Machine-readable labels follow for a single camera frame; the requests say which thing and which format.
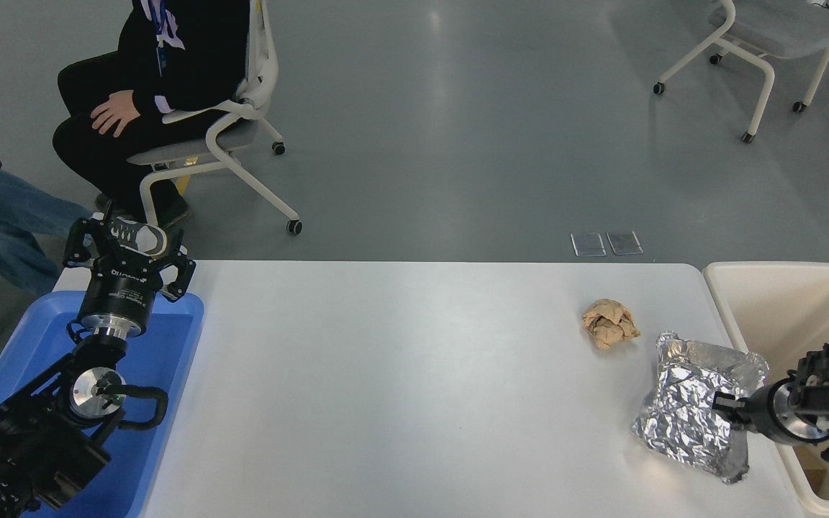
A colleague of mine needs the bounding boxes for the person's foot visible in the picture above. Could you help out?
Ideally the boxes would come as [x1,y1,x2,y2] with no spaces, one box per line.
[92,212,169,258]

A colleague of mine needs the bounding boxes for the silver foil plate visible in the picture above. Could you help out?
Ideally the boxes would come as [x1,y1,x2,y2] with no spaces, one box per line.
[630,331,770,484]

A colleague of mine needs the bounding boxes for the blue plastic tray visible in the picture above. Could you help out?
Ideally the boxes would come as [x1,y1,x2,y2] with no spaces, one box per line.
[0,290,205,518]

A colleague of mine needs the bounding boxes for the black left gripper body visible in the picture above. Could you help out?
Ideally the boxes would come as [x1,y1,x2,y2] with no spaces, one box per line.
[76,255,167,330]

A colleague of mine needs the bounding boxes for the person's left hand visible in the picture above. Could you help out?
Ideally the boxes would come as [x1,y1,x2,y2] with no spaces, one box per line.
[91,90,143,137]

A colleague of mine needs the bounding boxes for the clear floor plate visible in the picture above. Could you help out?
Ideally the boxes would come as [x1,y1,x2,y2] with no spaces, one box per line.
[571,232,607,258]
[607,231,643,256]

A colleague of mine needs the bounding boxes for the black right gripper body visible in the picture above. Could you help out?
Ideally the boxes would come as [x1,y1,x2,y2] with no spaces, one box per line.
[746,380,795,442]

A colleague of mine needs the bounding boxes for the large pale bin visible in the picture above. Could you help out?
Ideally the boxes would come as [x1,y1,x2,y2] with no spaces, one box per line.
[702,261,829,518]

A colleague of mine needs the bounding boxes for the white grey wheeled chair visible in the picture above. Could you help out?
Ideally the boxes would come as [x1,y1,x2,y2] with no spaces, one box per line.
[652,0,829,143]
[127,0,304,236]

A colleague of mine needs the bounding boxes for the crumpled tan paper ball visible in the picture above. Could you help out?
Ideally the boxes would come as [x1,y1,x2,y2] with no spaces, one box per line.
[581,298,640,350]

